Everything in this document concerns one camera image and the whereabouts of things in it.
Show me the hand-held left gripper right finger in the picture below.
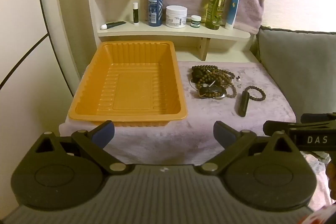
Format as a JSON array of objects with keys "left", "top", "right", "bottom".
[{"left": 201, "top": 121, "right": 301, "bottom": 175}]

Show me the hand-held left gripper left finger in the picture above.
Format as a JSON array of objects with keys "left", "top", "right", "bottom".
[{"left": 35, "top": 120, "right": 126, "bottom": 175}]

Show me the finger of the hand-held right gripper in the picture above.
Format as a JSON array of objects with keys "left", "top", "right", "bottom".
[
  {"left": 263, "top": 120, "right": 300, "bottom": 138},
  {"left": 301, "top": 113, "right": 336, "bottom": 125}
]

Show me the bead bracelet with black tassel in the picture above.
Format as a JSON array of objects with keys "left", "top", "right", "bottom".
[{"left": 238, "top": 85, "right": 266, "bottom": 117}]

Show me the orange plastic tray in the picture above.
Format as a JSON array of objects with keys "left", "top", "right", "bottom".
[{"left": 68, "top": 41, "right": 188, "bottom": 127}]

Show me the pile of brown bead necklaces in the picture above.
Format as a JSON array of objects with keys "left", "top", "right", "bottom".
[{"left": 189, "top": 65, "right": 237, "bottom": 101}]

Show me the lilac fleece cloth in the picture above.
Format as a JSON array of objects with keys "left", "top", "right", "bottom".
[{"left": 59, "top": 61, "right": 297, "bottom": 166}]

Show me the pink patterned cloth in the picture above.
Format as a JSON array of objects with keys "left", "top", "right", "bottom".
[{"left": 299, "top": 151, "right": 336, "bottom": 214}]

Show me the black and silver bangle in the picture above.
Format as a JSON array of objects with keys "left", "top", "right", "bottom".
[{"left": 198, "top": 85, "right": 227, "bottom": 100}]

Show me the grey cushion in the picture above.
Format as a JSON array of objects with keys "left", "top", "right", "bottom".
[{"left": 249, "top": 26, "right": 336, "bottom": 119}]

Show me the dark tube with white cap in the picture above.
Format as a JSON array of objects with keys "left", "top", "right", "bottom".
[{"left": 101, "top": 21, "right": 127, "bottom": 30}]

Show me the white wooden shelf unit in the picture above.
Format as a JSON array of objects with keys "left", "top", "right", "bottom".
[{"left": 85, "top": 0, "right": 251, "bottom": 62}]

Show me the small green and white jar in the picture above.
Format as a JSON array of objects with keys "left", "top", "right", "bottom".
[{"left": 190, "top": 15, "right": 202, "bottom": 28}]

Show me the blue and white tube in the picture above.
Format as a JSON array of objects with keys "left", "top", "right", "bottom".
[{"left": 225, "top": 0, "right": 241, "bottom": 30}]

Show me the green spray bottle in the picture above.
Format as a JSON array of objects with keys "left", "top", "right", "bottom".
[{"left": 205, "top": 0, "right": 227, "bottom": 30}]

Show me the white cream jar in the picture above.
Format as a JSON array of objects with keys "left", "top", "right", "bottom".
[{"left": 165, "top": 5, "right": 188, "bottom": 28}]

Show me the blue spray bottle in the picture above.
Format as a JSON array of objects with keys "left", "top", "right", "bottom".
[{"left": 148, "top": 0, "right": 165, "bottom": 27}]

